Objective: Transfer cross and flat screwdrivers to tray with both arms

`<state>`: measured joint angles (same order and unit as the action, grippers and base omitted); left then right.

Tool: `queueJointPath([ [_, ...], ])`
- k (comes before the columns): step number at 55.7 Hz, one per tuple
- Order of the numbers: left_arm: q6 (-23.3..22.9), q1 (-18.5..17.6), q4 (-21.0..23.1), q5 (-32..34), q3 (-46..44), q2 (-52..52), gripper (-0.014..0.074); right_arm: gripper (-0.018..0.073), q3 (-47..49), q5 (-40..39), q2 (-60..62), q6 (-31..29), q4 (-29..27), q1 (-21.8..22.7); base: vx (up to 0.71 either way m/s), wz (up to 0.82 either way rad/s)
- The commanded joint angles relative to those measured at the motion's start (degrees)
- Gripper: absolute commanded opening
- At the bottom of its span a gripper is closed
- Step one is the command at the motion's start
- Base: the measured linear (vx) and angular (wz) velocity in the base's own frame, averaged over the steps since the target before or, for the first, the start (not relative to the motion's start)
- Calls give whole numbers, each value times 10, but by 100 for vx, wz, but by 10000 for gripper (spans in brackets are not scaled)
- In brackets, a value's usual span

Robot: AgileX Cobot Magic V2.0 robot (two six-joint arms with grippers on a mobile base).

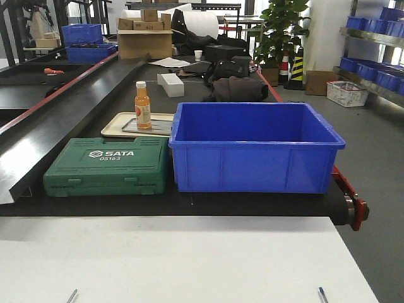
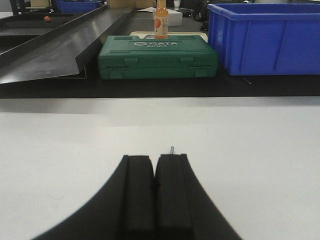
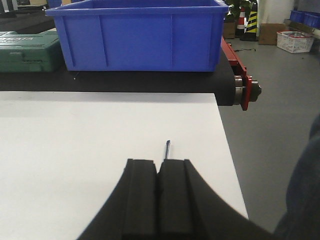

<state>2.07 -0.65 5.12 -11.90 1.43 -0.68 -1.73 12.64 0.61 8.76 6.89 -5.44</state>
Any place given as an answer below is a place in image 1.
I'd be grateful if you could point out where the green black screwdriver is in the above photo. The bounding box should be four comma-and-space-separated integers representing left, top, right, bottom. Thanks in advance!
318, 287, 328, 303
66, 288, 78, 303

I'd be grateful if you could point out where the small metal tray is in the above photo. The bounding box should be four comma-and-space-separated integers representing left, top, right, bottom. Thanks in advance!
122, 117, 172, 135

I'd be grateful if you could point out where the beige plastic tray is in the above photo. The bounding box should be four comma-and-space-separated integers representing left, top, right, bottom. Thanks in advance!
101, 112, 174, 138

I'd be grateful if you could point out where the large blue plastic bin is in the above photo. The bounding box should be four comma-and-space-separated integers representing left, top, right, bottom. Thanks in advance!
169, 102, 345, 194

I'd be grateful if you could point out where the white rectangular box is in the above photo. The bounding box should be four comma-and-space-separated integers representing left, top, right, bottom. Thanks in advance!
157, 73, 184, 98

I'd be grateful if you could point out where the dark folded jacket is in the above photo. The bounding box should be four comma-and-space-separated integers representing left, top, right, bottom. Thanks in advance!
203, 76, 269, 102

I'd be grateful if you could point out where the orange juice bottle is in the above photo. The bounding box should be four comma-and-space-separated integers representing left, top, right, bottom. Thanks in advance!
134, 81, 152, 129

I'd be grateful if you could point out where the black bag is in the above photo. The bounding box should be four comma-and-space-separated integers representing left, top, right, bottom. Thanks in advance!
203, 60, 249, 84

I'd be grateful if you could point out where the white paper cup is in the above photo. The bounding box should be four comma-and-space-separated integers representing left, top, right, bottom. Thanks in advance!
194, 50, 203, 62

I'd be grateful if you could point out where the red white traffic cone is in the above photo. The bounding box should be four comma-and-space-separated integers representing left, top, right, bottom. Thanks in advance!
278, 50, 289, 84

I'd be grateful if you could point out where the yellow black traffic cone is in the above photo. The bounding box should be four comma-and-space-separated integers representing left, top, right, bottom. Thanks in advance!
283, 47, 304, 90

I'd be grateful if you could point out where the large cardboard box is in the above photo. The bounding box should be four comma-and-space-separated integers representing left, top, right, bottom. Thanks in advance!
117, 30, 172, 59

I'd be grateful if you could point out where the green SATA tool case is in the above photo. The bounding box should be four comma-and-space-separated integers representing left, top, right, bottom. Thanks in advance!
43, 136, 169, 197

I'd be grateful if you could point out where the brown cardboard box on floor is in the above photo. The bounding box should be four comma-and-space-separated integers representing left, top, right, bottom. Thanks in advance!
306, 71, 338, 96

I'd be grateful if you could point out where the green potted plant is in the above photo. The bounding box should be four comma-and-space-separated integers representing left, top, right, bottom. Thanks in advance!
254, 0, 310, 66

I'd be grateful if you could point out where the white printed basket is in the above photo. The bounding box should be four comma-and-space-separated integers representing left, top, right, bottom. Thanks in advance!
327, 81, 369, 107

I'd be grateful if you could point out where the blue crate on left table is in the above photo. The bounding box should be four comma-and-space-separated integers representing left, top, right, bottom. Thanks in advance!
62, 24, 117, 64

